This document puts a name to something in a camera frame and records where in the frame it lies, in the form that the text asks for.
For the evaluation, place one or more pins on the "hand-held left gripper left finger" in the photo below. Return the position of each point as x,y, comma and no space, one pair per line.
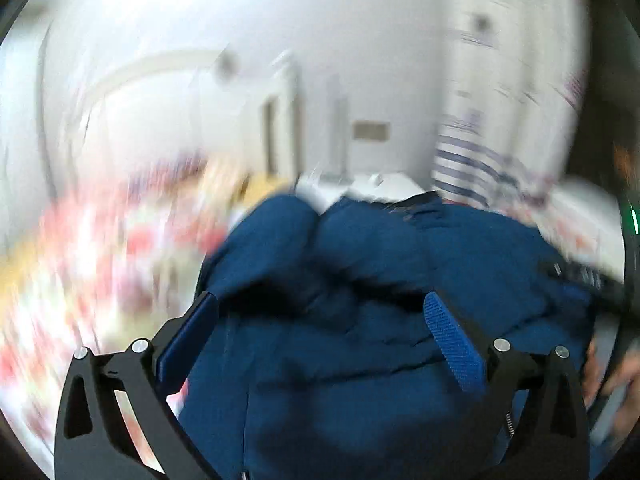
192,330

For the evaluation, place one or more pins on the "blue jacket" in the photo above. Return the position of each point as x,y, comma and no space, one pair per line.
350,350

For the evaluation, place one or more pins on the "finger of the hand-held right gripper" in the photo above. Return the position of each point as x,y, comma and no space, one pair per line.
582,276

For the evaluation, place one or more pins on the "striped cloth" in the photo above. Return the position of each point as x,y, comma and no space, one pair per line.
470,165

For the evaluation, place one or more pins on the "wall switch plate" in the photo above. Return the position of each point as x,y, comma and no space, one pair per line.
371,131

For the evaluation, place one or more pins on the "white cloth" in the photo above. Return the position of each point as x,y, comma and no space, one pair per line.
365,185

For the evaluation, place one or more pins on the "person's right hand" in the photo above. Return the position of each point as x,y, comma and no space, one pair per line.
596,375

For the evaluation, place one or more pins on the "white door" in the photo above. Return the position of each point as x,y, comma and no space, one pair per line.
280,120

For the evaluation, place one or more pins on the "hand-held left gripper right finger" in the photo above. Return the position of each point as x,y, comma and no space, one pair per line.
452,345

